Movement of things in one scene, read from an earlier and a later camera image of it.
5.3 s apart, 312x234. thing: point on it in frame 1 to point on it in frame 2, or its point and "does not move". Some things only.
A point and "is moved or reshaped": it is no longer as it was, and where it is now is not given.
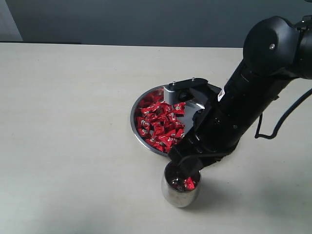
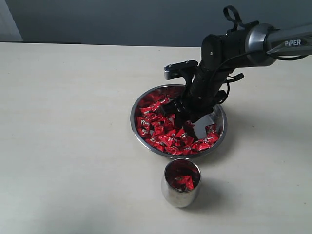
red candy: (189, 184) is moved or reshaped
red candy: (146, 110) does not move
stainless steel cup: (180, 192) does not move
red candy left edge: (143, 124) does not move
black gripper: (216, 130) to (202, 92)
